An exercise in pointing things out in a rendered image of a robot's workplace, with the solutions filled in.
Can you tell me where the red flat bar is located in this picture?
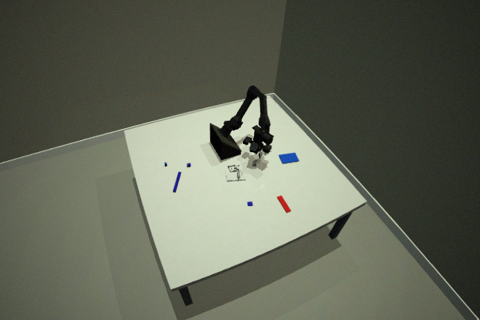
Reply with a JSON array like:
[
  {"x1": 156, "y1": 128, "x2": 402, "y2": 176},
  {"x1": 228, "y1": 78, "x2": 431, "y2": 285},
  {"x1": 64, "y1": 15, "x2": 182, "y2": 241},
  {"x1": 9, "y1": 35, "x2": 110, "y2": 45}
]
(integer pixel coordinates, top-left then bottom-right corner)
[{"x1": 277, "y1": 195, "x2": 291, "y2": 213}]

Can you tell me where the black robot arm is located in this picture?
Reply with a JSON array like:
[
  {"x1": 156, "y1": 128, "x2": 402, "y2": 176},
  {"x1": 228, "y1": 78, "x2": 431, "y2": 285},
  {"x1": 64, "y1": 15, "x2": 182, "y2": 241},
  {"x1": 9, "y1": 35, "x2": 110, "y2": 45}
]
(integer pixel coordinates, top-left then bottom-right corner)
[{"x1": 218, "y1": 85, "x2": 274, "y2": 153}]

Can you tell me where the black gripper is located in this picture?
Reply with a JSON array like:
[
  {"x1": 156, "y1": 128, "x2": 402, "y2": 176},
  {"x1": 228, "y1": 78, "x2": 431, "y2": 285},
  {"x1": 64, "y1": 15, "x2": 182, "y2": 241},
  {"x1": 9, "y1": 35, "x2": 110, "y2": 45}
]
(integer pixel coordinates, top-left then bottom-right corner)
[{"x1": 243, "y1": 136, "x2": 272, "y2": 153}]

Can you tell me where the blue flat rectangular plate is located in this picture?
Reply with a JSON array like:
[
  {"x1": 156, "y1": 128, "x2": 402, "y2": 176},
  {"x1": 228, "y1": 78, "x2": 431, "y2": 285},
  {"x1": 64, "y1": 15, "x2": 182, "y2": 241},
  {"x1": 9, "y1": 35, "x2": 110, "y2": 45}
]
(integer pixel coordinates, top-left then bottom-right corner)
[{"x1": 279, "y1": 153, "x2": 299, "y2": 164}]

